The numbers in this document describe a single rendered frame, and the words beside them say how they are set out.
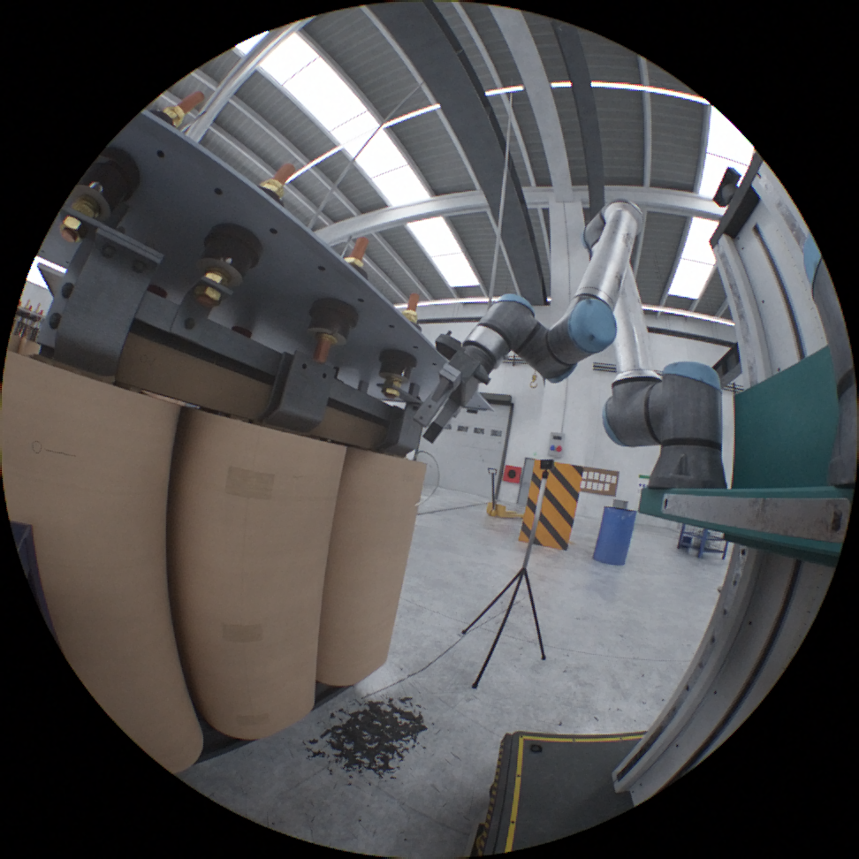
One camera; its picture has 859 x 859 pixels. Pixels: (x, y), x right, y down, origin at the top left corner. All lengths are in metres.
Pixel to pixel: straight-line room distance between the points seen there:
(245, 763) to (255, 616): 0.69
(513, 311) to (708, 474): 0.50
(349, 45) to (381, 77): 1.44
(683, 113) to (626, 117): 1.78
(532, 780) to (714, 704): 0.46
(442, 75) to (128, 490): 3.87
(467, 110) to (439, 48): 0.88
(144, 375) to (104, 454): 0.19
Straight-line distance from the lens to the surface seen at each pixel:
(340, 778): 1.19
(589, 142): 6.32
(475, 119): 3.96
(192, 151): 0.45
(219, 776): 1.19
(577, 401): 5.45
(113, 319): 0.50
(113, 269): 0.52
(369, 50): 9.86
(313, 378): 0.63
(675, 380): 0.68
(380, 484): 0.84
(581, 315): 0.51
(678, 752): 0.88
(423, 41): 3.78
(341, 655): 1.09
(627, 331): 0.84
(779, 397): 0.63
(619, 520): 4.87
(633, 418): 0.75
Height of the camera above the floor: 1.08
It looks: 7 degrees up
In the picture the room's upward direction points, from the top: 11 degrees clockwise
